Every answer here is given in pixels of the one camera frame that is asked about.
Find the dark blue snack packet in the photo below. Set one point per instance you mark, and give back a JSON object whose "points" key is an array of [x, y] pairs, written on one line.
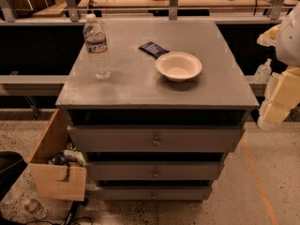
{"points": [[153, 49]]}

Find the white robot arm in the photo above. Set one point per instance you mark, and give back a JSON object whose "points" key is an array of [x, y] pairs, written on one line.
{"points": [[292, 19]]}

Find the green white packet in box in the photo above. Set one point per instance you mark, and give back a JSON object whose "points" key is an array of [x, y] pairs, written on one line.
{"points": [[73, 155]]}

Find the grey bottom drawer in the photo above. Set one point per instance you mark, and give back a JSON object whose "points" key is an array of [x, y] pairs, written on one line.
{"points": [[153, 193]]}

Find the black chair edge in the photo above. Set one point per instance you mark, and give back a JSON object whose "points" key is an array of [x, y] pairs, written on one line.
{"points": [[12, 166]]}

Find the grey middle drawer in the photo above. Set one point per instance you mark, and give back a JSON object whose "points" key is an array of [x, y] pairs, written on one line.
{"points": [[154, 170]]}

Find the grey top drawer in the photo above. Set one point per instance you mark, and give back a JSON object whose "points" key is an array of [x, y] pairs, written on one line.
{"points": [[102, 139]]}

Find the grey wooden drawer cabinet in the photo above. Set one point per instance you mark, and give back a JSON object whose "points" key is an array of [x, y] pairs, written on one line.
{"points": [[137, 96]]}

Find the yellow foam padded gripper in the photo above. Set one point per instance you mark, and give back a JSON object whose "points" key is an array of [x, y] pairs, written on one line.
{"points": [[289, 39]]}

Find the white paper bowl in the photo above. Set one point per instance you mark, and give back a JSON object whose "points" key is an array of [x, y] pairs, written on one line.
{"points": [[179, 66]]}

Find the hand sanitizer pump bottle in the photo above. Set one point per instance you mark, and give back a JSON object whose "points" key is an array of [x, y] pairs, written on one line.
{"points": [[263, 72]]}

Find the grey drawer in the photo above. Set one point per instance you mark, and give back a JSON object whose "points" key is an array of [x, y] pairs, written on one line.
{"points": [[102, 139], [153, 193], [154, 170]]}

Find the empty bottle on floor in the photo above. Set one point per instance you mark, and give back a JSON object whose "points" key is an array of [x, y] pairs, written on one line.
{"points": [[35, 209]]}

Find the open cardboard box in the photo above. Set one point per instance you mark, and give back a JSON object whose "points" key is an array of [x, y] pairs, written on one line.
{"points": [[62, 182]]}

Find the clear plastic water bottle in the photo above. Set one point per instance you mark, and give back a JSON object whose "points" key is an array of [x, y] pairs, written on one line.
{"points": [[96, 45]]}

